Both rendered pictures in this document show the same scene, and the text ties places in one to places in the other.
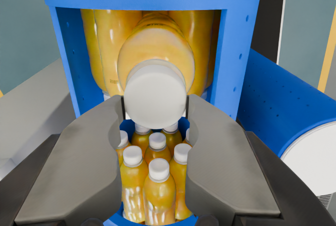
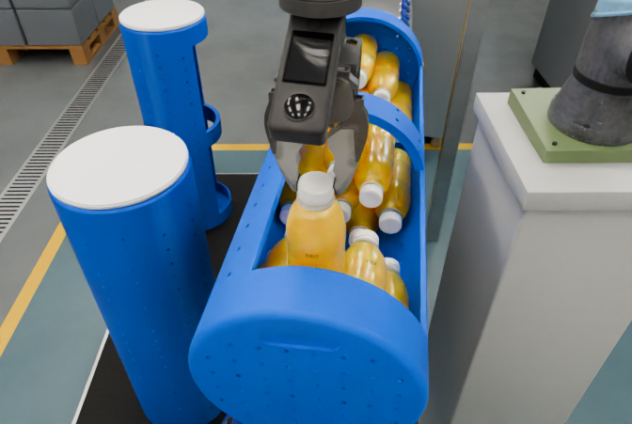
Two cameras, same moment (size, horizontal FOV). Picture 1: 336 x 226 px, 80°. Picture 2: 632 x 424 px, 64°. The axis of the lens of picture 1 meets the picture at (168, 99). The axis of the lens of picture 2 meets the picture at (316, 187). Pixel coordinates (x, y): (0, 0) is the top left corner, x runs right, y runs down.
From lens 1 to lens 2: 42 cm
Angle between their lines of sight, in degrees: 23
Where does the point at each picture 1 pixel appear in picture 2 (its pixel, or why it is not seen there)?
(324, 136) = (121, 193)
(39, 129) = (508, 254)
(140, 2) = (320, 273)
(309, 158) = (144, 170)
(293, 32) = not seen: outside the picture
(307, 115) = (130, 225)
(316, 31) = not seen: outside the picture
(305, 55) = (26, 385)
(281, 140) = (172, 197)
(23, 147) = (517, 226)
